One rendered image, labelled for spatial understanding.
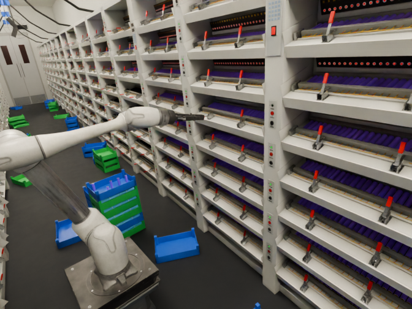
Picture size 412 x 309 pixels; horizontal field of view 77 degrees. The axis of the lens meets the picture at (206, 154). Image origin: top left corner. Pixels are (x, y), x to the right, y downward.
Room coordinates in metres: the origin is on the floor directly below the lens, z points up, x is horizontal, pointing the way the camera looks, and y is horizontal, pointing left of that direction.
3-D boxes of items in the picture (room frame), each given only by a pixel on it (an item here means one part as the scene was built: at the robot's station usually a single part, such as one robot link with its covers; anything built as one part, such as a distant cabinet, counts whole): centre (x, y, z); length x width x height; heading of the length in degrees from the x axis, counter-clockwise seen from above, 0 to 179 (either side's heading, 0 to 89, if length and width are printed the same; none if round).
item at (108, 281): (1.02, 0.51, 0.31); 0.22 x 0.18 x 0.06; 37
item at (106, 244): (1.05, 0.53, 0.44); 0.18 x 0.16 x 0.22; 37
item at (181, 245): (1.47, 0.27, 0.04); 0.30 x 0.20 x 0.08; 101
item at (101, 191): (1.72, 0.72, 0.44); 0.30 x 0.20 x 0.08; 130
